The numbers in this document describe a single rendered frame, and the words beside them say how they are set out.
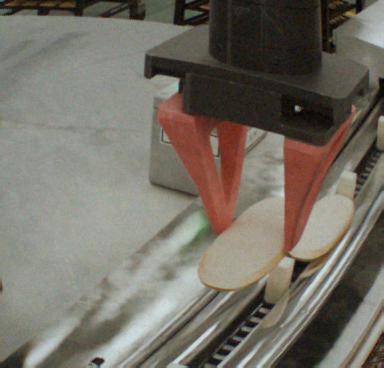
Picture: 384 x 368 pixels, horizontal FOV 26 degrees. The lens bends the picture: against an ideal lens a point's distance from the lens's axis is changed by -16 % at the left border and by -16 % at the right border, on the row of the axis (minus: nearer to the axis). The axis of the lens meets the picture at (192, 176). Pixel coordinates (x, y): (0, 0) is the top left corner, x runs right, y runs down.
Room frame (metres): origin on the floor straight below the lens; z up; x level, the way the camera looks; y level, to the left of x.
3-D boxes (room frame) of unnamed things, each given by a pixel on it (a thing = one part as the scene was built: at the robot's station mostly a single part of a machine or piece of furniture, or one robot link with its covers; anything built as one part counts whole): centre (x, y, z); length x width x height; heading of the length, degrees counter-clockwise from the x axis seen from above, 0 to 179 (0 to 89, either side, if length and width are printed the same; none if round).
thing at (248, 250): (0.41, -0.03, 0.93); 0.10 x 0.04 x 0.01; 155
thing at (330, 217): (0.56, -0.10, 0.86); 0.10 x 0.04 x 0.01; 154
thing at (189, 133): (0.41, -0.03, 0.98); 0.07 x 0.07 x 0.09; 65
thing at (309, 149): (0.41, -0.04, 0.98); 0.07 x 0.07 x 0.09; 65
